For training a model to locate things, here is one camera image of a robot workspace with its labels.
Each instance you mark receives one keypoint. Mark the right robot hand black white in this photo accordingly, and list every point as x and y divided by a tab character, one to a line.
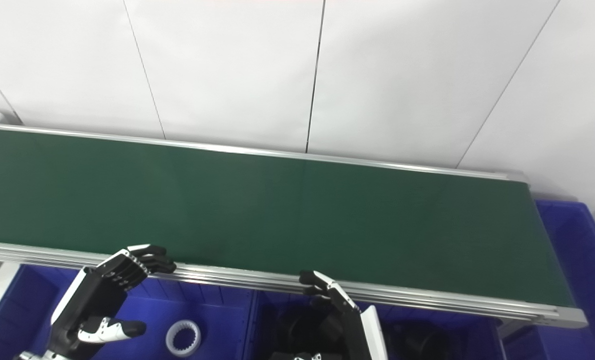
365	340

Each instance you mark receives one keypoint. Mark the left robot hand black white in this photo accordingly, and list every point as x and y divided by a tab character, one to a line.
90	300

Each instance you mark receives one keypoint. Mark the blue bin with black parts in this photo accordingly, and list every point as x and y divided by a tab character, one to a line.
472	340

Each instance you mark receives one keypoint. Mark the black cylindrical part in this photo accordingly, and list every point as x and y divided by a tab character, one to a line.
302	332

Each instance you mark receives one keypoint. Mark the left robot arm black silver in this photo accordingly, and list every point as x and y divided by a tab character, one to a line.
32	356

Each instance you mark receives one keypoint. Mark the green conveyor belt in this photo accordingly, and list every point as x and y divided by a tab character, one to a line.
427	300
277	210

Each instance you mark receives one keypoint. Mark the blue plastic bin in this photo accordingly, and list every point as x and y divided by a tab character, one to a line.
577	280
217	320

